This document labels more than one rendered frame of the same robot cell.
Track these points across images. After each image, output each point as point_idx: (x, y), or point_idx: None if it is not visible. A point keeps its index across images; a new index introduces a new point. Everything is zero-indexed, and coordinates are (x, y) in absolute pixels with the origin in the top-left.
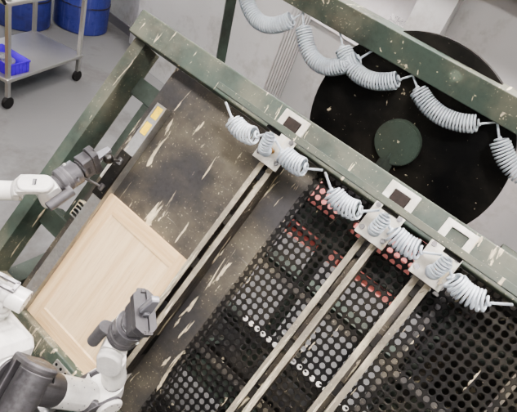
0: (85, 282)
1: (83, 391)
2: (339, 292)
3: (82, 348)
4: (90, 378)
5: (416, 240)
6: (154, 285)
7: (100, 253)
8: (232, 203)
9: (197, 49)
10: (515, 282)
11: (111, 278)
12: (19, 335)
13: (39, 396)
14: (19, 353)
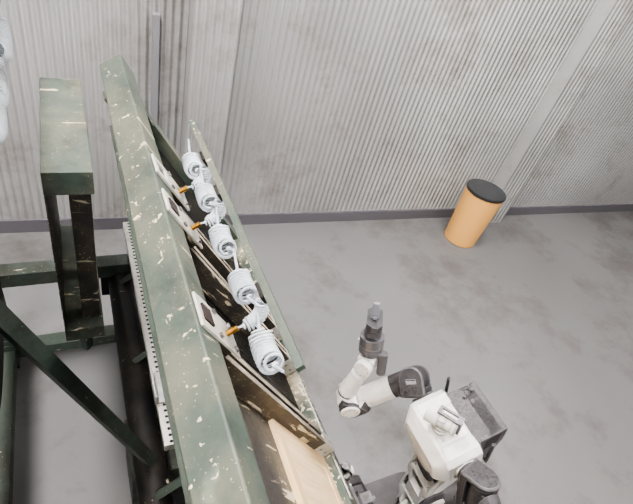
0: None
1: (372, 383)
2: (214, 268)
3: (333, 489)
4: (359, 403)
5: (208, 185)
6: (294, 447)
7: None
8: (252, 377)
9: None
10: (151, 142)
11: (320, 498)
12: (423, 408)
13: None
14: (423, 390)
